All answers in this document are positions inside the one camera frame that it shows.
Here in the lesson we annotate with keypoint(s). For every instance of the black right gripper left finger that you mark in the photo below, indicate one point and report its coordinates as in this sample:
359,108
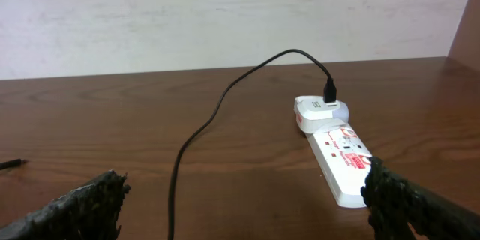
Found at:
89,212

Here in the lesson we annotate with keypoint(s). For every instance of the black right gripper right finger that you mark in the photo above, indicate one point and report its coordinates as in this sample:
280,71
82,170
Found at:
401,209

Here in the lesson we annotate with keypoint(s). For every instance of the white power strip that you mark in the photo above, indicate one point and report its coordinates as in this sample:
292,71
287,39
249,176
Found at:
345,163

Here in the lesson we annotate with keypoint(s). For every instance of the white USB wall charger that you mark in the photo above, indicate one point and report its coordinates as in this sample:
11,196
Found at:
314,116

